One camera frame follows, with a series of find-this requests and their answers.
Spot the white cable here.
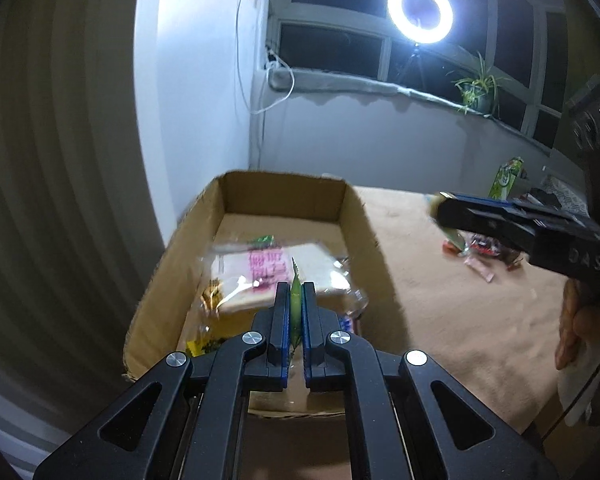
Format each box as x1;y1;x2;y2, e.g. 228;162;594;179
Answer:
235;0;296;115

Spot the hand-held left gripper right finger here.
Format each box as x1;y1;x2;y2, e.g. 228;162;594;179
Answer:
304;281;561;480

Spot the ring light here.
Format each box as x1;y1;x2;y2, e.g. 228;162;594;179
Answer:
386;0;454;43

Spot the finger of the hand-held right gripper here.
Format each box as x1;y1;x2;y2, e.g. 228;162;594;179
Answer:
442;191;588;223
437;197;536;256

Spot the green paper bag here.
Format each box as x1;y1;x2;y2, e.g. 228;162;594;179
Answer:
487;156;525;200

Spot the white lace tablecloth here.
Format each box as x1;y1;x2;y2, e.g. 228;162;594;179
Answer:
542;175;588;216

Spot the light green candy packet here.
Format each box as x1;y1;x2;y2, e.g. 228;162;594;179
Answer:
289;256;305;353

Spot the potted spider plant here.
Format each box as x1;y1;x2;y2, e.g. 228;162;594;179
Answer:
450;50;511;118

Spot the yellow snack packet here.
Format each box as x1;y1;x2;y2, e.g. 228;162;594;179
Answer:
186;327;226;358

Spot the beige table blanket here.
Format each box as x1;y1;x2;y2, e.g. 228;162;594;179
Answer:
352;185;596;433

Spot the cardboard box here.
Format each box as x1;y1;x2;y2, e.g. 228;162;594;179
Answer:
121;170;381;418

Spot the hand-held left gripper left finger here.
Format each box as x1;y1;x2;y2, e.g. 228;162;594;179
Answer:
32;281;291;480

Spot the black tripod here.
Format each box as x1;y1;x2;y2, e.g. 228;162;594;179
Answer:
397;42;426;86

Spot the sliced bread clear packet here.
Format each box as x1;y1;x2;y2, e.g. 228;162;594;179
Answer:
200;240;370;318

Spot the person's right hand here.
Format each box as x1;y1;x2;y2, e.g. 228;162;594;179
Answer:
554;277;600;376

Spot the white window frame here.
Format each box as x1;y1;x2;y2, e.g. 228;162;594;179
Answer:
267;0;571;146

